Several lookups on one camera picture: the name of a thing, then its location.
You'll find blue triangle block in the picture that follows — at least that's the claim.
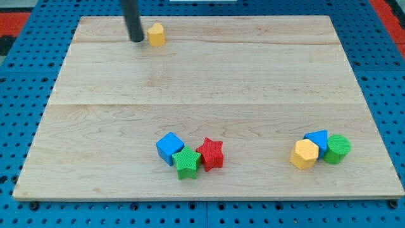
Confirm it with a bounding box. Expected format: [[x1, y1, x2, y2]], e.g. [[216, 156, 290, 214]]
[[303, 130, 328, 160]]

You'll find yellow hexagon block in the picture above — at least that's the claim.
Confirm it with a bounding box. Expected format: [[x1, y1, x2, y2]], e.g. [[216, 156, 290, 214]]
[[290, 139, 319, 170]]

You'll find light wooden board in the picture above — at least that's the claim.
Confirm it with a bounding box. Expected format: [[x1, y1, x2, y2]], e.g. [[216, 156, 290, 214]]
[[13, 16, 404, 202]]

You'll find blue cube block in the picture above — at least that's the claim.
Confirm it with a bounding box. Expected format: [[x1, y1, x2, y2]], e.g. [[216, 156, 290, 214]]
[[156, 132, 184, 166]]

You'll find green cylinder block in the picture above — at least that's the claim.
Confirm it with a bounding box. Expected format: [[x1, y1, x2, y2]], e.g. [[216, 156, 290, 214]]
[[323, 134, 351, 165]]

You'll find yellow heart block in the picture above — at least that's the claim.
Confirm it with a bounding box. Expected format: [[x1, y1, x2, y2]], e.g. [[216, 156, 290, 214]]
[[147, 23, 165, 46]]

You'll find green star block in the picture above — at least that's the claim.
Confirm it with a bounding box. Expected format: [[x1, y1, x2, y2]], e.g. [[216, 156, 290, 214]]
[[172, 146, 201, 180]]

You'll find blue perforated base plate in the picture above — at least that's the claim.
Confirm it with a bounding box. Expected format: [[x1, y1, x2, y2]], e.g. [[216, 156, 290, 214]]
[[1, 1, 404, 227]]

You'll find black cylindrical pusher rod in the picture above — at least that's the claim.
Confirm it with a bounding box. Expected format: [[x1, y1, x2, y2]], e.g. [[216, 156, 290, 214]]
[[120, 0, 144, 42]]

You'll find red star block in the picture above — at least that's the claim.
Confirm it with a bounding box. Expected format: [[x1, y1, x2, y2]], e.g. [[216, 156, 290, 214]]
[[196, 137, 224, 172]]

